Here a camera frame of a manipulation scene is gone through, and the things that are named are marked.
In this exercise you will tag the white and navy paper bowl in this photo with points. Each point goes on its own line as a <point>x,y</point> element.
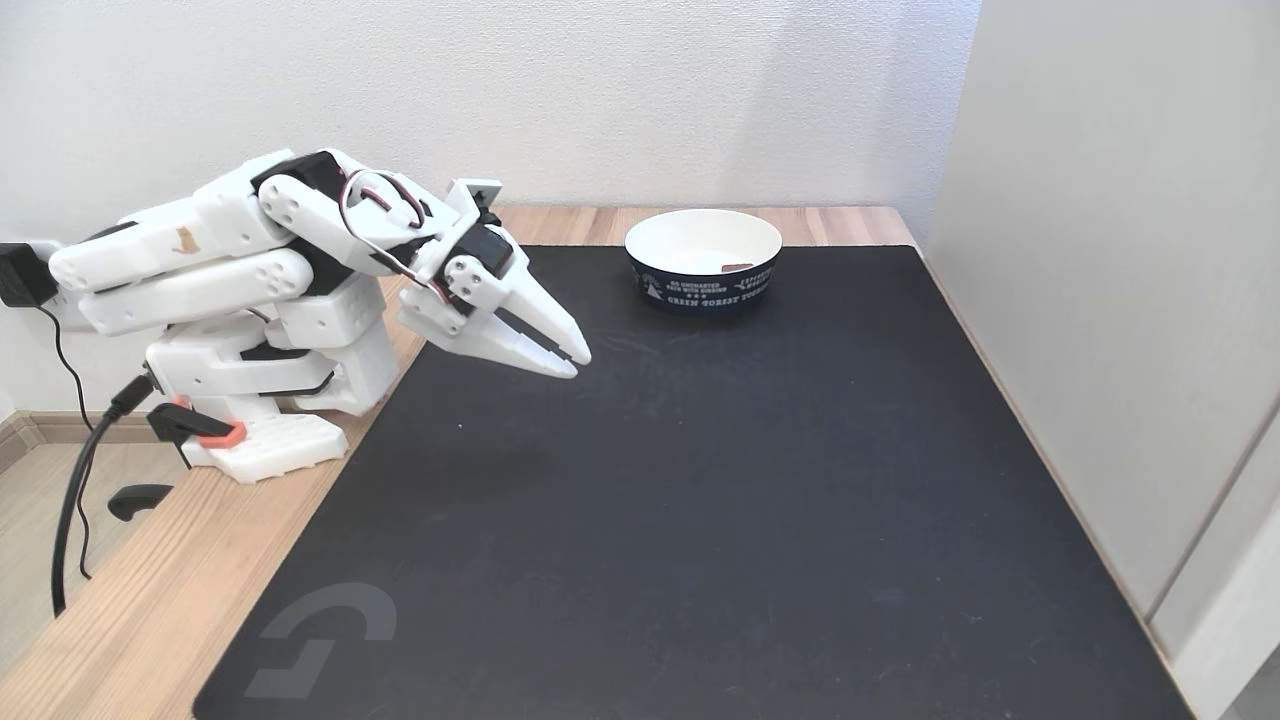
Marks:
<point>703,270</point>

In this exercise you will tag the black desk mat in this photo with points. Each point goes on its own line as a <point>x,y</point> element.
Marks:
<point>700,520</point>

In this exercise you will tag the black and orange clamp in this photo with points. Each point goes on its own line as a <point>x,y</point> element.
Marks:
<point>190,425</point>

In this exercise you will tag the black power adapter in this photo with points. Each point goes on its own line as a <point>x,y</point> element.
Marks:
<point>22,275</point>

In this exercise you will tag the white cabinet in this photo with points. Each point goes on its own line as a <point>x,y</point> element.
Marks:
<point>1120,300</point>

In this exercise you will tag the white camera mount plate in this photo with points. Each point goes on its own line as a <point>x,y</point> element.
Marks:
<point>478,193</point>

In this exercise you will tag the white wall outlet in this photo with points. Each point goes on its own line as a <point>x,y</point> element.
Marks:
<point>68,318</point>

